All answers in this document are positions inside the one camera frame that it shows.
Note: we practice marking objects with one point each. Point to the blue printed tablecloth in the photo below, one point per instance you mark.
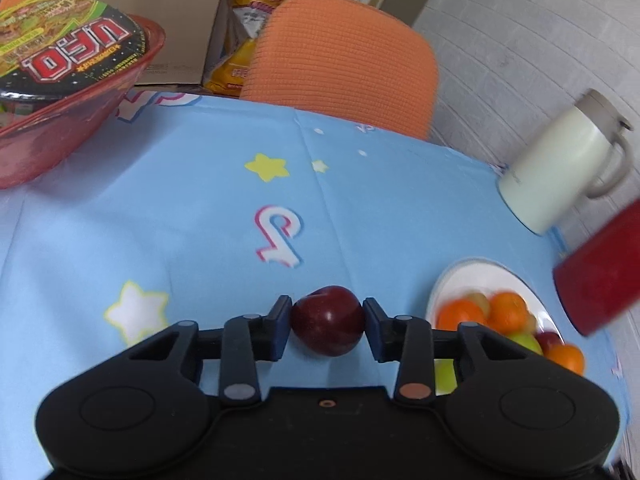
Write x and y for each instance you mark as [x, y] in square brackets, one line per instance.
[175, 210]

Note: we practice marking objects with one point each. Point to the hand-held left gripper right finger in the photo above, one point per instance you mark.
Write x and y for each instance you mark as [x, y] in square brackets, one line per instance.
[375, 330]

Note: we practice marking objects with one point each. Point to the instant noodle cup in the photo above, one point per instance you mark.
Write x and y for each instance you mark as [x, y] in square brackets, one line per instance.
[65, 45]

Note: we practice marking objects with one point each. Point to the red thermos jug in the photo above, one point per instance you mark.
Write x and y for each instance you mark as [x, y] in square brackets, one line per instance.
[600, 275]

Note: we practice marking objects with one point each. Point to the large smooth orange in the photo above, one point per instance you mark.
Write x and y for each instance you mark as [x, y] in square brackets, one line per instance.
[507, 310]

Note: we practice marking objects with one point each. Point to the white thermos jug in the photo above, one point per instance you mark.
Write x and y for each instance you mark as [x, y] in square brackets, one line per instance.
[550, 175]

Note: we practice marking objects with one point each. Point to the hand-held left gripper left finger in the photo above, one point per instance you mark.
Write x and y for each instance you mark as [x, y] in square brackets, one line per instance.
[282, 330]

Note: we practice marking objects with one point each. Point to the dark red plum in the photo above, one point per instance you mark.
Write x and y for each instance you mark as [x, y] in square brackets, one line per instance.
[327, 320]
[549, 341]

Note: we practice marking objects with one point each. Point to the brown kiwi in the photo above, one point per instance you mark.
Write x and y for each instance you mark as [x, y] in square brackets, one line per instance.
[477, 300]

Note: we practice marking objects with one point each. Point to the pink translucent plastic bowl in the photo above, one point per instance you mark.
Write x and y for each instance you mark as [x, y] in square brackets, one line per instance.
[50, 130]

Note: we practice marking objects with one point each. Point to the green apple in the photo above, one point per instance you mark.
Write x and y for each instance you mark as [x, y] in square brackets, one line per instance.
[445, 376]
[525, 343]

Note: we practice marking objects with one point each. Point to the brown longan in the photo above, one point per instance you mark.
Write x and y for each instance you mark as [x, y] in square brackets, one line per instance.
[532, 321]

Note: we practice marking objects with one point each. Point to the orange mesh chair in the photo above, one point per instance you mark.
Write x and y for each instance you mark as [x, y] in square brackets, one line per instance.
[345, 60]

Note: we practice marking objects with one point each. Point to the textured orange mandarin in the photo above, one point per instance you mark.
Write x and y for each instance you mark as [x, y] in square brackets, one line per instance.
[455, 317]

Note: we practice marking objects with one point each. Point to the brown cardboard box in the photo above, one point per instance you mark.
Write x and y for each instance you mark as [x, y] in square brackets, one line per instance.
[150, 5]

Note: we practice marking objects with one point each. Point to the white plate with blue rim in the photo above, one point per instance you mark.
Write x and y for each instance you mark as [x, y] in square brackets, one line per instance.
[465, 280]

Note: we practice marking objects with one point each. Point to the yellow plastic bag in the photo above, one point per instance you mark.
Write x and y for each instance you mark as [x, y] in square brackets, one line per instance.
[250, 10]

